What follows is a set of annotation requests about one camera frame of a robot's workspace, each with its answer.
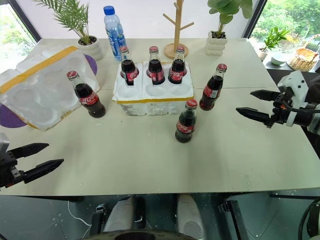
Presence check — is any wicker basket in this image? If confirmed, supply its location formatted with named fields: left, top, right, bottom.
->
left=286, top=34, right=320, bottom=73

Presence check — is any white left robot leg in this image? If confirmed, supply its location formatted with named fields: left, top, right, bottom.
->
left=103, top=195, right=134, bottom=233

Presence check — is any small green potted plant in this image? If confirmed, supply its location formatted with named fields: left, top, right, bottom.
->
left=258, top=26, right=291, bottom=62

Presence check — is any white right robot leg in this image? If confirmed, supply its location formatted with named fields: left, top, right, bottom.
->
left=176, top=194, right=205, bottom=240

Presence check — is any pale green bowl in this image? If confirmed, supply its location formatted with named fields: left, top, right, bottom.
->
left=270, top=51, right=289, bottom=67

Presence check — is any white foam bottle tray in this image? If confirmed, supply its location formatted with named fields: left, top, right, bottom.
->
left=111, top=60, right=196, bottom=117

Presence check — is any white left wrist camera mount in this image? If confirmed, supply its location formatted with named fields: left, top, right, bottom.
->
left=0, top=133, right=11, bottom=154

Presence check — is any round-leaf plant in white pot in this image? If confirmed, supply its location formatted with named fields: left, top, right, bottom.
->
left=205, top=0, right=254, bottom=57

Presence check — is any white robot leg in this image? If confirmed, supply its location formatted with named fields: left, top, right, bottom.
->
left=103, top=195, right=134, bottom=233
left=176, top=194, right=205, bottom=240

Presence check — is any white foam lid yellow tape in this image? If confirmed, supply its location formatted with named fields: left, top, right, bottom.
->
left=0, top=45, right=101, bottom=132

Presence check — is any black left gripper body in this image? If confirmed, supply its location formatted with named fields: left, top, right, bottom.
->
left=0, top=150, right=25, bottom=189

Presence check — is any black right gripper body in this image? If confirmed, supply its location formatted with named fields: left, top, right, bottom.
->
left=270, top=90, right=295, bottom=127

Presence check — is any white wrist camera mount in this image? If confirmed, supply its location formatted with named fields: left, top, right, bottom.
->
left=277, top=70, right=310, bottom=128
left=0, top=133, right=11, bottom=154

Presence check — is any clear water bottle blue cap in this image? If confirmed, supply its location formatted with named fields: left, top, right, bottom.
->
left=103, top=5, right=129, bottom=63

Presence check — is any wooden mug tree stand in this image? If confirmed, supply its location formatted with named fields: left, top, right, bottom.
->
left=162, top=0, right=196, bottom=61

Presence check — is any thick black cable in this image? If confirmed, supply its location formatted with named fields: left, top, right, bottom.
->
left=298, top=199, right=320, bottom=240

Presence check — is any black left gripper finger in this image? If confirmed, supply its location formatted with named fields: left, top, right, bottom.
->
left=7, top=142, right=50, bottom=160
left=22, top=158, right=65, bottom=185

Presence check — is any black metal table frame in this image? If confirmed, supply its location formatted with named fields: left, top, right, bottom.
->
left=216, top=192, right=320, bottom=240

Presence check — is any palm plant in white pot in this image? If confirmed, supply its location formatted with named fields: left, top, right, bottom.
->
left=33, top=0, right=104, bottom=61

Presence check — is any thin white cable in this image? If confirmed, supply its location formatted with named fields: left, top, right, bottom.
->
left=67, top=199, right=94, bottom=232

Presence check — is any glass cola bottle red cap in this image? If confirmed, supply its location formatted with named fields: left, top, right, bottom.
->
left=147, top=45, right=166, bottom=86
left=66, top=70, right=107, bottom=119
left=198, top=63, right=228, bottom=112
left=174, top=98, right=199, bottom=144
left=119, top=45, right=140, bottom=87
left=167, top=45, right=189, bottom=85

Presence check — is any dark rounded shape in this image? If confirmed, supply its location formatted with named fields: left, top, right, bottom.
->
left=85, top=228, right=201, bottom=240

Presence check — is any purple round mat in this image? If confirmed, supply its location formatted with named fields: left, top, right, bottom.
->
left=0, top=53, right=99, bottom=130

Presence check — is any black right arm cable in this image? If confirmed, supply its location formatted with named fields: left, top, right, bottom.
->
left=281, top=98, right=320, bottom=113

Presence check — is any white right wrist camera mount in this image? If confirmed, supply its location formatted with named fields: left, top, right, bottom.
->
left=277, top=70, right=310, bottom=128

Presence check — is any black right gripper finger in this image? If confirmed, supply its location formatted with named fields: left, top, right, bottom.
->
left=250, top=89, right=281, bottom=102
left=235, top=106, right=273, bottom=130

